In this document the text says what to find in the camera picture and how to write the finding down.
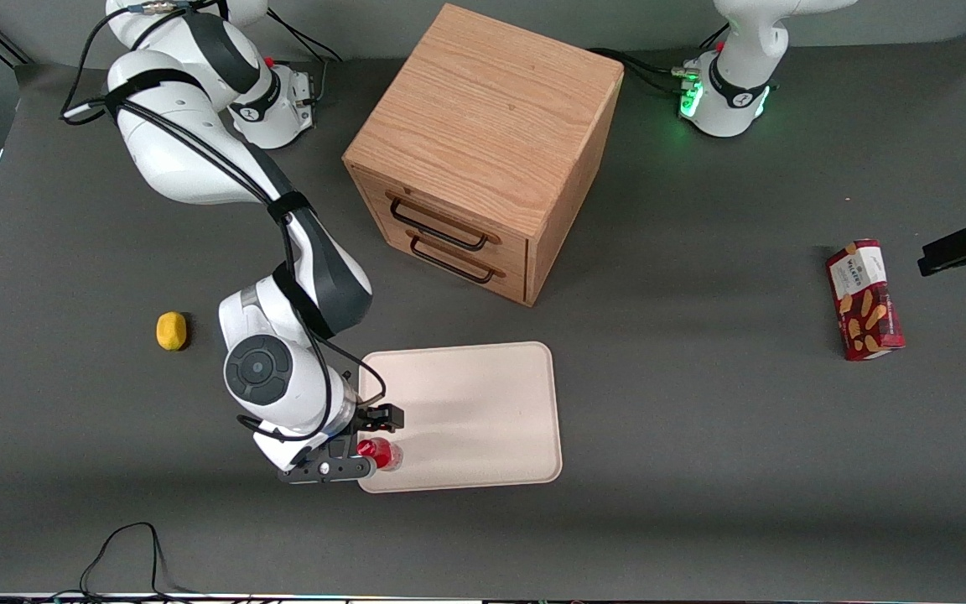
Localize beige plastic tray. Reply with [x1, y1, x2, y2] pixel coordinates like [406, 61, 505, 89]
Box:
[356, 341, 564, 494]

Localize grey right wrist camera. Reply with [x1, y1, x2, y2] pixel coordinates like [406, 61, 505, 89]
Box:
[278, 456, 377, 487]

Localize black drawer handle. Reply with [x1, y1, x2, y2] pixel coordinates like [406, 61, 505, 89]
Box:
[386, 191, 502, 253]
[406, 228, 507, 284]

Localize thin black table edge cable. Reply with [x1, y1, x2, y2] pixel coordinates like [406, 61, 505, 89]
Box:
[79, 522, 192, 599]

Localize red cookie box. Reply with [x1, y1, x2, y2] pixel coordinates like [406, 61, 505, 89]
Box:
[825, 238, 906, 362]

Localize wooden drawer cabinet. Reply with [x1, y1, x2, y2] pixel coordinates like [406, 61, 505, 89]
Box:
[342, 3, 625, 308]

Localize black arm base cables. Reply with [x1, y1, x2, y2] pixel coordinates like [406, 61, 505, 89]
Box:
[263, 13, 348, 106]
[588, 46, 702, 95]

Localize red coke bottle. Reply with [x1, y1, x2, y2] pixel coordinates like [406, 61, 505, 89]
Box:
[356, 436, 405, 472]

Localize black cable along right arm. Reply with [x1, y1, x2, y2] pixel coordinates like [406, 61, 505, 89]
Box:
[60, 0, 387, 443]

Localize black left arm base cables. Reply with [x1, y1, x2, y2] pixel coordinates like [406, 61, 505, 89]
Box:
[588, 46, 702, 95]

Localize black right arm base cables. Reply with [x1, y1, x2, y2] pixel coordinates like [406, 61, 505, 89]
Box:
[263, 13, 348, 106]

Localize yellow lemon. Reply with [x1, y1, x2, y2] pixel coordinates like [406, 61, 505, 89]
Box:
[155, 311, 189, 351]

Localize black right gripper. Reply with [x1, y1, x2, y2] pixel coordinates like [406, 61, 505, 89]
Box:
[319, 404, 405, 464]

